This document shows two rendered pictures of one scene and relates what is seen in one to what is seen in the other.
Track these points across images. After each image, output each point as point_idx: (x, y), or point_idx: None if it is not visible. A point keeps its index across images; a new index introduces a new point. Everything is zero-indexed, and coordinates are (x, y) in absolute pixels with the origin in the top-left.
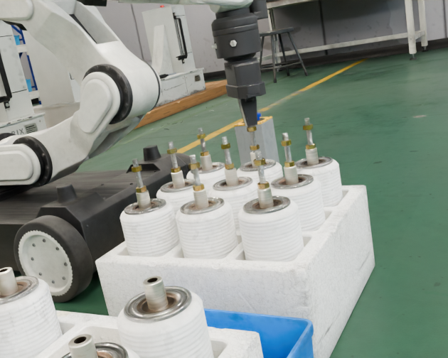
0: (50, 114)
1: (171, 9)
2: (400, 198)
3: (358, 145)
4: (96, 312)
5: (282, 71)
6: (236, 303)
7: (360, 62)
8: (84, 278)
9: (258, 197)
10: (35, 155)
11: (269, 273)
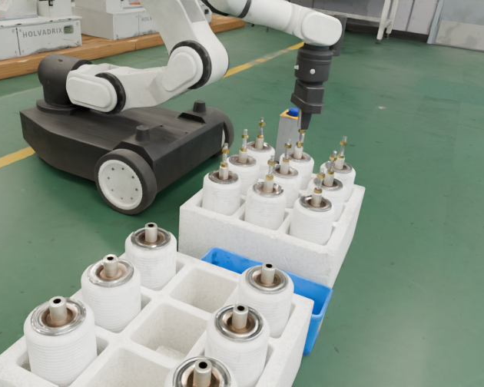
0: (81, 15)
1: None
2: (369, 184)
3: (337, 124)
4: None
5: None
6: (279, 262)
7: None
8: (149, 203)
9: (312, 197)
10: (114, 91)
11: (309, 251)
